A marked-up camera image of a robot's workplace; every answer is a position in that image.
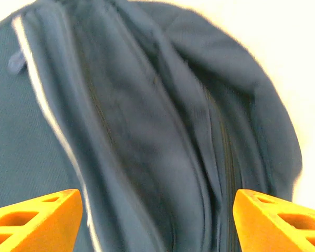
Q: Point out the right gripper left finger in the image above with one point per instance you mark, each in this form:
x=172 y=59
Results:
x=29 y=223

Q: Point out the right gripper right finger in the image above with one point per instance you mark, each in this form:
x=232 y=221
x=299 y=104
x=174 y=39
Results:
x=278 y=225

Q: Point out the navy blue backpack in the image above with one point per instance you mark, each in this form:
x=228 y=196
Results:
x=134 y=118

